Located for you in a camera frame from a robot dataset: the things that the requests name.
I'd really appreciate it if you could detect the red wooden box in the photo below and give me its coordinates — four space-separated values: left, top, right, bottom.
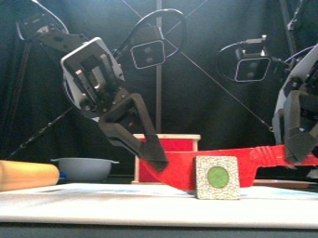
132 133 203 184

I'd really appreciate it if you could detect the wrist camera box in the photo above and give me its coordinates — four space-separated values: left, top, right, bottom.
129 25 168 70
234 46 274 84

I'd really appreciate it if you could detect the white cutting board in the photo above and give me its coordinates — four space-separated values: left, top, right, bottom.
0 181 318 231

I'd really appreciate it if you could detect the black camera cable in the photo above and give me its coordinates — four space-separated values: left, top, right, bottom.
113 7 187 60
215 36 268 82

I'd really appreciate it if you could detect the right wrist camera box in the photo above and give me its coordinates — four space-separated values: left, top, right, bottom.
234 46 274 84

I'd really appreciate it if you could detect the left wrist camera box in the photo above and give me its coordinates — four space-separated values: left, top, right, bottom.
129 25 168 70

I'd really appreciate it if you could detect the wooden rolling pin blue handle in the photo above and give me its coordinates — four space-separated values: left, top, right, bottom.
0 159 68 192

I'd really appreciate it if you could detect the vertical metal frame pole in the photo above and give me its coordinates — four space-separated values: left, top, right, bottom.
154 0 164 135

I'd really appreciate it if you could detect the brown flat plate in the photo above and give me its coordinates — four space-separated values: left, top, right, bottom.
251 178 318 190

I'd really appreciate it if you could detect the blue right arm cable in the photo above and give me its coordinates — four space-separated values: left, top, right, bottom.
284 46 318 64

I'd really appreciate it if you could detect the toy sushi roll green centre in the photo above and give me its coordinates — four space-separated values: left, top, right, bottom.
194 155 242 201

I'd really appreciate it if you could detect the black left camera cable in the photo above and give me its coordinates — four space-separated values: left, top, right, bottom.
113 7 187 60

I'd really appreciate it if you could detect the grey plastic bowl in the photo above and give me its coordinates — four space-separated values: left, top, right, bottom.
49 156 120 184

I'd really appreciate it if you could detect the black right camera cable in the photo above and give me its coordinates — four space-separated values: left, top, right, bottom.
215 36 268 82

